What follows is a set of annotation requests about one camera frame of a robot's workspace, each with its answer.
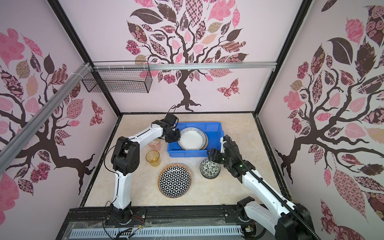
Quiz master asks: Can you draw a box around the black striped white plate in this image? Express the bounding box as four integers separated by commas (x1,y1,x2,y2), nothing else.
178,127,206,151

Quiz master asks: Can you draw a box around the polka dot yellow-rimmed plate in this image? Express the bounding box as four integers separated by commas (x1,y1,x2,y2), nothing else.
201,132,209,150

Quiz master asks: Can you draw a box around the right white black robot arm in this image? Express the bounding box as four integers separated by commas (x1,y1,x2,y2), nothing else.
207,135,320,240

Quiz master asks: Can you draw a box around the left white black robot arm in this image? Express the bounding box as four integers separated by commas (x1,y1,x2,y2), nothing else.
109,113,181,225

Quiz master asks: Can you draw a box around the blue plastic bin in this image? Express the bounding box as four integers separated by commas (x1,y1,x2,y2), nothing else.
167,122,225,158

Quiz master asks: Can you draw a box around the pink translucent plastic cup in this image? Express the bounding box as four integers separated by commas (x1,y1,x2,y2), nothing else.
148,138,162,151

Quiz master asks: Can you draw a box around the dark floral patterned bowl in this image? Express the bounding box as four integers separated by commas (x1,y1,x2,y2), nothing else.
200,159,221,179

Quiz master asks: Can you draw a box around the yellow translucent plastic cup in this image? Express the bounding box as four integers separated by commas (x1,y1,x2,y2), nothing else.
146,150,161,167

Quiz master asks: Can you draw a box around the black geometric orange-rimmed plate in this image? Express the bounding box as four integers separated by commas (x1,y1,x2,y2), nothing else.
158,164,193,199

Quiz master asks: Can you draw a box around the aluminium back crossbar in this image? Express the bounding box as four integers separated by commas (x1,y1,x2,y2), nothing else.
93,61,277,71

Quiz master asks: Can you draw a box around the aluminium crossbar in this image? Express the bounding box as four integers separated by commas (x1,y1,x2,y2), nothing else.
1,63,92,173
93,61,277,71

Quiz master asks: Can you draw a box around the aluminium left crossbar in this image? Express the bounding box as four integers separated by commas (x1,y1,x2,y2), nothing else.
1,63,92,173

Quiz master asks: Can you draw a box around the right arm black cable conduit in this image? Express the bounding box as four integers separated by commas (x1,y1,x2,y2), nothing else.
223,134,322,240

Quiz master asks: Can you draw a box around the black wire mesh basket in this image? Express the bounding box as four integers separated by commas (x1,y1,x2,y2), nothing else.
82,60,153,94

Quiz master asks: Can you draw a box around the white slotted cable duct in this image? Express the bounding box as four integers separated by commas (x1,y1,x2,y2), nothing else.
68,226,244,240

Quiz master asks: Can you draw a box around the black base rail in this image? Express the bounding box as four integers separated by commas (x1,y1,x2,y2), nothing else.
55,203,316,240

